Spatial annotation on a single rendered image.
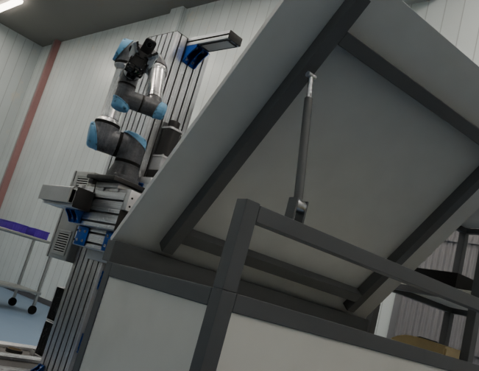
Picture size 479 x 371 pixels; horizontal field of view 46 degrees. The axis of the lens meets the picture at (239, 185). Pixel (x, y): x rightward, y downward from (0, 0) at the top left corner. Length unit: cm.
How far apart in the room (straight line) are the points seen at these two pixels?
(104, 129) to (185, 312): 140
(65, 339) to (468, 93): 202
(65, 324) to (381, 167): 169
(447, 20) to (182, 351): 546
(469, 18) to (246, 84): 489
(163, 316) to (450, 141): 111
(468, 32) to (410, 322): 288
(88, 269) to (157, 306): 143
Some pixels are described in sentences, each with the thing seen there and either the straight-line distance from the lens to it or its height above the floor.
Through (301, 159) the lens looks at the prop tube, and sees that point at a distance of 136.
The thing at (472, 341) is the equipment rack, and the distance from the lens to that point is 223.
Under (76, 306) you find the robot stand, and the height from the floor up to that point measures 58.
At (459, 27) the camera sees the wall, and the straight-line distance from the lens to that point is 624.
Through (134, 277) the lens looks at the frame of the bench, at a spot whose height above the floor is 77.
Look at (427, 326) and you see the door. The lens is 518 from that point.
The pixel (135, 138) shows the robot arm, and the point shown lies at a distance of 255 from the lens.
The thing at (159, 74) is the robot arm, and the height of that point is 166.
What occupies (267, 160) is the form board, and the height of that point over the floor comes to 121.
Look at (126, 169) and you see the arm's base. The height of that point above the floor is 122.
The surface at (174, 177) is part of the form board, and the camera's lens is 161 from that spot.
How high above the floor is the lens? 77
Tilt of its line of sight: 12 degrees up
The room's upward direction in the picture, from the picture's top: 16 degrees clockwise
